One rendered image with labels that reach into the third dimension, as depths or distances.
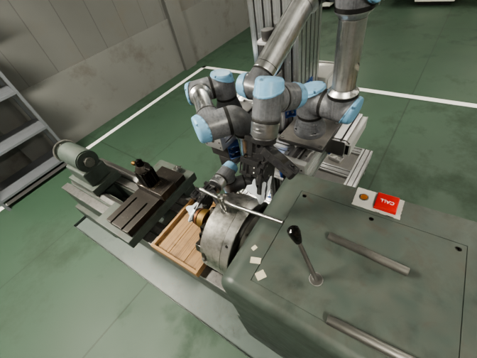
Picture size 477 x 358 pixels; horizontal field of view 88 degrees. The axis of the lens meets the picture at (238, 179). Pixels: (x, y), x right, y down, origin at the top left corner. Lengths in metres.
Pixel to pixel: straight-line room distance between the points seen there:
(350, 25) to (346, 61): 0.11
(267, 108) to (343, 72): 0.44
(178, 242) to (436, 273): 1.00
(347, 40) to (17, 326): 2.93
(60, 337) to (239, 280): 2.03
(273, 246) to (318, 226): 0.15
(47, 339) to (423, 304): 2.47
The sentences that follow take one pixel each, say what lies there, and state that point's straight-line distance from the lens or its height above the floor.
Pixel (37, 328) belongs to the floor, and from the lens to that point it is 2.77.
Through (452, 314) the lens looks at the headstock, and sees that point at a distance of 0.78.
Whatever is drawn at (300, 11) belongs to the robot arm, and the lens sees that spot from 0.91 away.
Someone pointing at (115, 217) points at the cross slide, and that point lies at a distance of 1.46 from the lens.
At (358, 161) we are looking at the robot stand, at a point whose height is 0.23.
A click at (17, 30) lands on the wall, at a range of 4.22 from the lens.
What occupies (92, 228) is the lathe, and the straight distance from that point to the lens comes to 2.17.
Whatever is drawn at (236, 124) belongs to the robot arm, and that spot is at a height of 1.38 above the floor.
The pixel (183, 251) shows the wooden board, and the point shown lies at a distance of 1.27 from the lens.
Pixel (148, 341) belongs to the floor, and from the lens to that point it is 2.19.
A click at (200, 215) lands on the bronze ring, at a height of 1.12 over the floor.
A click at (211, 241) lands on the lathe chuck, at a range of 0.88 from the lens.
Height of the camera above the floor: 1.93
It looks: 46 degrees down
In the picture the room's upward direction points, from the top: 14 degrees counter-clockwise
